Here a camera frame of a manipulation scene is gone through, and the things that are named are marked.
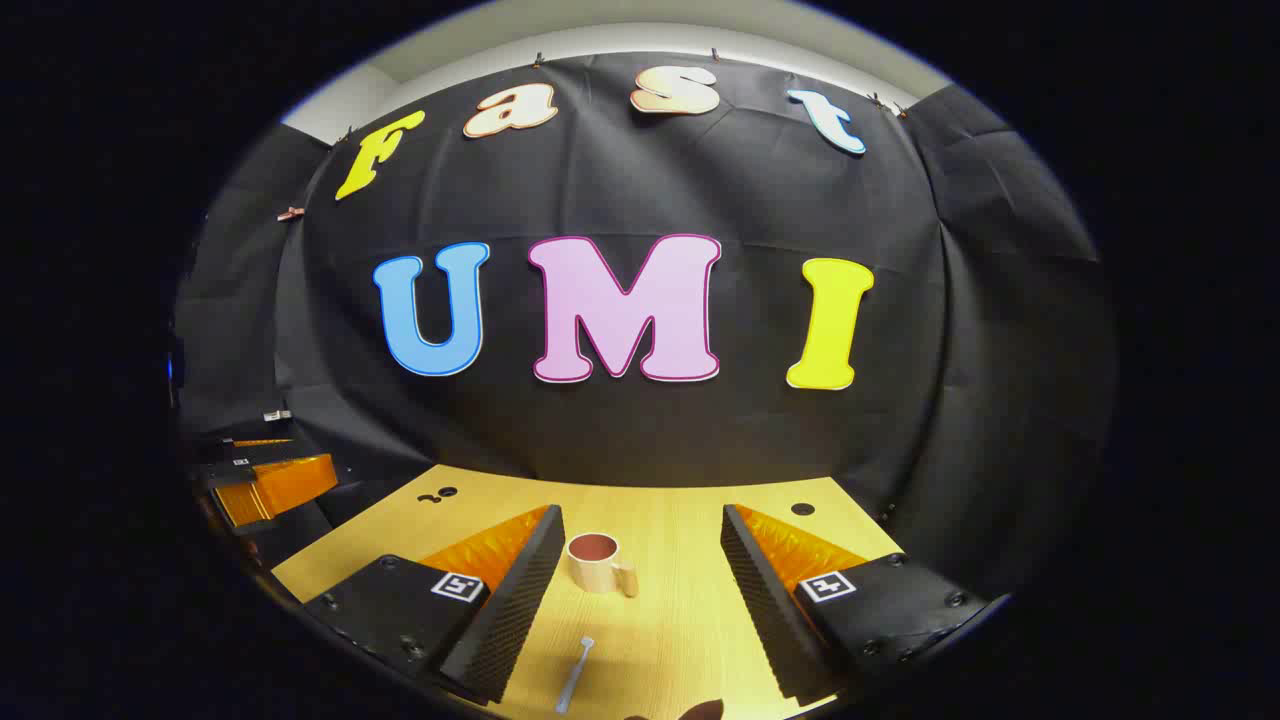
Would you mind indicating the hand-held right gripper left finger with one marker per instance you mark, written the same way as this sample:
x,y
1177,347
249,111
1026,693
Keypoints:
x,y
520,600

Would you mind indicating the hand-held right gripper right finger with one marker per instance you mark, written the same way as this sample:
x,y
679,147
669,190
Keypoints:
x,y
760,600

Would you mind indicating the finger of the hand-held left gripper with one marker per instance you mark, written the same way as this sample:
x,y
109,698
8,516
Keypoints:
x,y
285,487
258,443

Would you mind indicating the beige cup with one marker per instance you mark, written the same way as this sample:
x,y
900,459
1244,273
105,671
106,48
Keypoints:
x,y
597,572

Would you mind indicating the white and blue toothbrush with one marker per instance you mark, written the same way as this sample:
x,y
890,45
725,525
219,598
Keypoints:
x,y
576,672

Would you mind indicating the wooden desktop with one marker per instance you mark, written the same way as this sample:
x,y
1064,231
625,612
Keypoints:
x,y
660,640

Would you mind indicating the black backdrop cloth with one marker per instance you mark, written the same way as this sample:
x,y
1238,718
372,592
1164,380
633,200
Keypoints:
x,y
700,440

